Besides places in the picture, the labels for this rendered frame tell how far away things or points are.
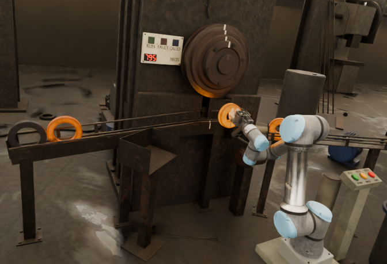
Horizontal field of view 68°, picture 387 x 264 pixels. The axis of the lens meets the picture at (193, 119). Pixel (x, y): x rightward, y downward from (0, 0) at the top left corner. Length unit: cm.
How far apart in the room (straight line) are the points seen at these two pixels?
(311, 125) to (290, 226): 43
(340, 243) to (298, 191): 87
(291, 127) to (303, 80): 322
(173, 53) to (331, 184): 130
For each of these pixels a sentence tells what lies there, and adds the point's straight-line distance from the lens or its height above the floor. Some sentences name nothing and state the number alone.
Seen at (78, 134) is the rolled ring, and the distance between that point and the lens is 177.
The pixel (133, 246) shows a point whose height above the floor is 1.
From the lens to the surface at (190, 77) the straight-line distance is 181.
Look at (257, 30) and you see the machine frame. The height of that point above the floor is 135.
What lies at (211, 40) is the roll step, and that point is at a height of 125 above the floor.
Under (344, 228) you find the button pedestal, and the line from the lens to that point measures 210.
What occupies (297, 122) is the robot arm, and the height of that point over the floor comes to 99.
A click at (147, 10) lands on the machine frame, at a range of 184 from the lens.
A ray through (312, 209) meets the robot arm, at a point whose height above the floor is 61.
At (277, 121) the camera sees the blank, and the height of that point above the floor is 76.
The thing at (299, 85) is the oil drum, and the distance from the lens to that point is 447.
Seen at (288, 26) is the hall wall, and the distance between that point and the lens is 1045.
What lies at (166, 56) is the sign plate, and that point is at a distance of 187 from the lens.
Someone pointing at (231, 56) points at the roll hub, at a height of 117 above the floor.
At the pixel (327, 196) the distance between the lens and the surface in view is 208.
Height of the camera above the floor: 130
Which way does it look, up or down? 17 degrees down
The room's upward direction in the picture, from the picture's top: 8 degrees clockwise
